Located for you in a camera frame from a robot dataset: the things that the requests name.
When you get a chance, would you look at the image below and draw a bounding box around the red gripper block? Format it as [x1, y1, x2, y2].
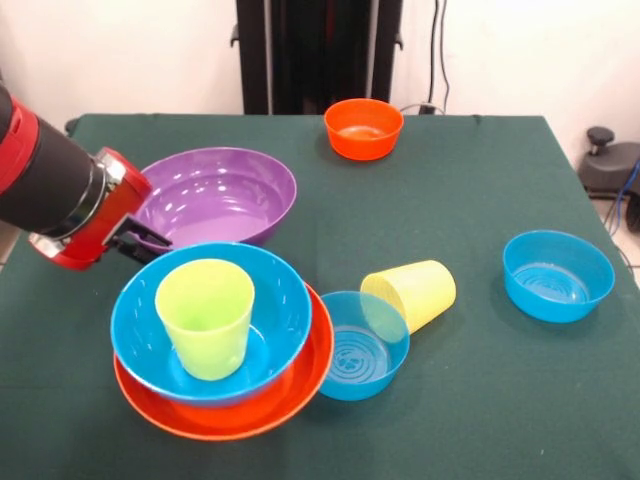
[28, 147, 175, 273]

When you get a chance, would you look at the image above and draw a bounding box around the purple bowl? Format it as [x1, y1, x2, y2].
[133, 146, 299, 248]

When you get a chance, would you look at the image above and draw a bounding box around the green cup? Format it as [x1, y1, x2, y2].
[154, 258, 257, 382]

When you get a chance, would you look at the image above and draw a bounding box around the large deep blue bowl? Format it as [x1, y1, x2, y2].
[109, 242, 314, 408]

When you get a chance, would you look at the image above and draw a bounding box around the large orange bowl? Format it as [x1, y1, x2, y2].
[113, 282, 335, 443]

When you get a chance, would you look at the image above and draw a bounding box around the blue ring-patterned bowl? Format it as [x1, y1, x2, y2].
[502, 229, 616, 324]
[317, 290, 411, 402]

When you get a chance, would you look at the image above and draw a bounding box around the yellow cup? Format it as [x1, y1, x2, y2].
[359, 259, 457, 335]

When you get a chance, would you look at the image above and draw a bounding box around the small red-orange bowl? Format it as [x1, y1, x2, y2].
[322, 98, 405, 162]

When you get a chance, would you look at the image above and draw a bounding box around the dark green table cloth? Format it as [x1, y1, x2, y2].
[0, 113, 640, 480]

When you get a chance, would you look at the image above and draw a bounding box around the black pedestal foot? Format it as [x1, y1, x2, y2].
[578, 126, 640, 200]

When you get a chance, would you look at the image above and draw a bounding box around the blue cable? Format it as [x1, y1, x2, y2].
[607, 157, 640, 236]

